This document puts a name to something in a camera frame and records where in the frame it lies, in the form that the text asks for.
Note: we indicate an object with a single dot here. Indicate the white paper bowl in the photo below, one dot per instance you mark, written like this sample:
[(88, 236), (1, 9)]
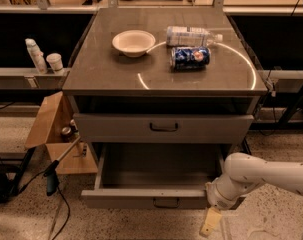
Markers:
[(133, 43)]

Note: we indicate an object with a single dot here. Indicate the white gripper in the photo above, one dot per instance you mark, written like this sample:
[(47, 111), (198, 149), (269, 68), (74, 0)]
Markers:
[(219, 196)]

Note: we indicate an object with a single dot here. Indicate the grey drawer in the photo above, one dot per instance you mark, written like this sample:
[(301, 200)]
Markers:
[(155, 176), (152, 128)]

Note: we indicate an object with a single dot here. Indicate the open cardboard box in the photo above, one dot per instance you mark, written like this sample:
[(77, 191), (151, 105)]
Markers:
[(55, 113)]

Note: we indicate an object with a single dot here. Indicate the grey drawer cabinet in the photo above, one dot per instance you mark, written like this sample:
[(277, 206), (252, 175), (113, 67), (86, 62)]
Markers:
[(105, 81)]

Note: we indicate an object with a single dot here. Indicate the blue soda can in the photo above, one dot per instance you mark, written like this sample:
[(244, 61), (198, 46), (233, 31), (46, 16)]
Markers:
[(189, 58)]

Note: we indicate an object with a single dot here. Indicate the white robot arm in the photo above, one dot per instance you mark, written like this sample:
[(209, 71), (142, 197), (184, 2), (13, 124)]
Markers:
[(243, 173)]

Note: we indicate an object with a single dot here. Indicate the white spray bottle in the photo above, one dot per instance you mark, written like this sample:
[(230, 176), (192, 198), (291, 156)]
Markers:
[(36, 55)]

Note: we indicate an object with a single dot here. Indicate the clear plastic water bottle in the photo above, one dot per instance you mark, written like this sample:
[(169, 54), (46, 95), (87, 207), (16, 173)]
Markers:
[(191, 36)]

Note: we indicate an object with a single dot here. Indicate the grey top drawer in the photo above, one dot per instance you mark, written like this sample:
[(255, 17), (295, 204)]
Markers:
[(152, 128)]

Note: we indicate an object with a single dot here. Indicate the metal can in box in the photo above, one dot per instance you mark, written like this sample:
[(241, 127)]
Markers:
[(66, 132)]

